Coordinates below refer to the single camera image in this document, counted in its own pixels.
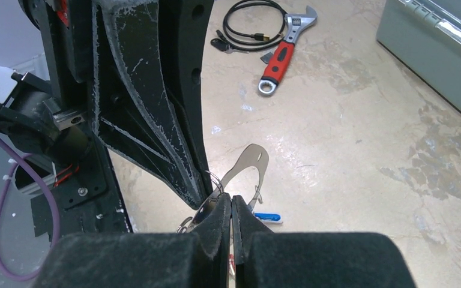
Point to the green plastic storage box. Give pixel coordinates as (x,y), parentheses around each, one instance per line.
(426,37)

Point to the red handled adjustable wrench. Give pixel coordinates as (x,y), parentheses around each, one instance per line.
(278,64)

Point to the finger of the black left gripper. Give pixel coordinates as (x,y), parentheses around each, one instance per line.
(182,31)

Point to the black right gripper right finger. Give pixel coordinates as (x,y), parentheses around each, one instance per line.
(316,259)

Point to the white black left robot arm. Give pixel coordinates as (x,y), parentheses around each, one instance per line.
(85,197)

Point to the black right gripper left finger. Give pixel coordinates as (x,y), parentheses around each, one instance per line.
(195,259)

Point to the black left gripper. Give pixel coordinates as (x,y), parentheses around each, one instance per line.
(130,110)

